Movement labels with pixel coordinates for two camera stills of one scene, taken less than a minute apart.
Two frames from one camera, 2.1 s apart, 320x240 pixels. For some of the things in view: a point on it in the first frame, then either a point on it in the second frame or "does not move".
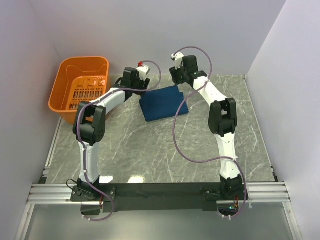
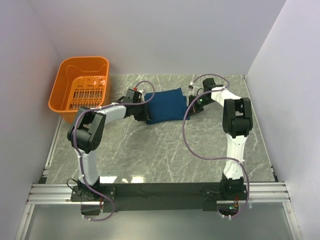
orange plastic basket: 78,79 does not move
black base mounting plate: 160,197 does not move
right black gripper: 174,73 -> 194,109
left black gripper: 144,83 -> 144,117
